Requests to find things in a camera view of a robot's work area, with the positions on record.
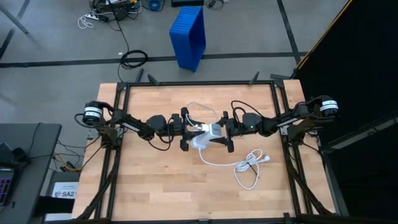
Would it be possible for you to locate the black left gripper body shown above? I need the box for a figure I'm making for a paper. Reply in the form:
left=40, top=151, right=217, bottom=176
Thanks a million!
left=168, top=106, right=190, bottom=152

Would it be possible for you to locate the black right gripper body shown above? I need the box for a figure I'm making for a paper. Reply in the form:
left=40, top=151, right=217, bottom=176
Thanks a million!
left=222, top=111, right=246, bottom=154

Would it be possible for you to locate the white power strip tower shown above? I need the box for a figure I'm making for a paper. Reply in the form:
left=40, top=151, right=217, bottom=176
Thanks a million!
left=190, top=123, right=223, bottom=151

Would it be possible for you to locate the thin white USB cable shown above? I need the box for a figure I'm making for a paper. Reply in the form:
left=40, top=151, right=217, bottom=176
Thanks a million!
left=185, top=101, right=219, bottom=130

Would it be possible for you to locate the white tower power cord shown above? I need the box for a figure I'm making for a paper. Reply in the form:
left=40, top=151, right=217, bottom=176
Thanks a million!
left=198, top=148, right=272, bottom=191

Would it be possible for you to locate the blue plastic crate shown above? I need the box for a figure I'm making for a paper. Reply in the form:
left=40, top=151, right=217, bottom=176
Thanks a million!
left=169, top=5, right=207, bottom=73

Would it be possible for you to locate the flat black box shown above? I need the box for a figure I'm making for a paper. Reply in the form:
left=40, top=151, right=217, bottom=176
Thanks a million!
left=170, top=0, right=205, bottom=8

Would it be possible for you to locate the white printed sign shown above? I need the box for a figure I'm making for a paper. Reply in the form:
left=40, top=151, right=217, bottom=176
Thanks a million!
left=50, top=181, right=79, bottom=200

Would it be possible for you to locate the black electronics pile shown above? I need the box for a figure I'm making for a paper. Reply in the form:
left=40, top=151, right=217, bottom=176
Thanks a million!
left=90, top=0, right=142, bottom=22

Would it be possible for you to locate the black curtain partition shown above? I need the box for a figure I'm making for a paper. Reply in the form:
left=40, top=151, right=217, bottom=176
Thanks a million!
left=293, top=0, right=398, bottom=219

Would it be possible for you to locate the black side desk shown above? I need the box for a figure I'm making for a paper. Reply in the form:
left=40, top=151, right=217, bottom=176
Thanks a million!
left=0, top=123, right=62, bottom=224

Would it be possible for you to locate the black device on desk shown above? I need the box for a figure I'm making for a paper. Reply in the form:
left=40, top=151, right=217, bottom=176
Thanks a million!
left=0, top=141, right=31, bottom=167

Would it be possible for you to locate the laptop with lit keyboard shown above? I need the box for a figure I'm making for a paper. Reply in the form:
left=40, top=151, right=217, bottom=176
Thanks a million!
left=0, top=167, right=16, bottom=207

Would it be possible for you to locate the grey metal table leg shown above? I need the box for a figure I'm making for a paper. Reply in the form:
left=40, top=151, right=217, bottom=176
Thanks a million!
left=0, top=2, right=30, bottom=35

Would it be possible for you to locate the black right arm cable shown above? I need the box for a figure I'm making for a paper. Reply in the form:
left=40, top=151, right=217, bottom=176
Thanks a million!
left=230, top=100, right=266, bottom=126

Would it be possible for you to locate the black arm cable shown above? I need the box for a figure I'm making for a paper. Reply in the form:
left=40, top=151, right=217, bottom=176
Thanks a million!
left=230, top=100, right=266, bottom=126
left=147, top=136, right=172, bottom=152

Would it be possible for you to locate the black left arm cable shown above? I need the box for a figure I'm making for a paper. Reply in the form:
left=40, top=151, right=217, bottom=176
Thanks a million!
left=147, top=136, right=172, bottom=152

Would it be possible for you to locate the black cable tie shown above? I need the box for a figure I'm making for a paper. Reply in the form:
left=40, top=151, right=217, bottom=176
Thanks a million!
left=246, top=159, right=261, bottom=179

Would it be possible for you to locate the black coiled floor cable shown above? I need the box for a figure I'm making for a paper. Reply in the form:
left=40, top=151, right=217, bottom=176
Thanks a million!
left=111, top=9, right=149, bottom=83

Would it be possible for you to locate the yellow floor cable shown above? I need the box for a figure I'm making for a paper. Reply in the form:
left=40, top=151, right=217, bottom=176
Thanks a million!
left=53, top=153, right=83, bottom=173

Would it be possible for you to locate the white coiled floor cable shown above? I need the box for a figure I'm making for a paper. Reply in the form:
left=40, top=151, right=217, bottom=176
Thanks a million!
left=76, top=14, right=95, bottom=30

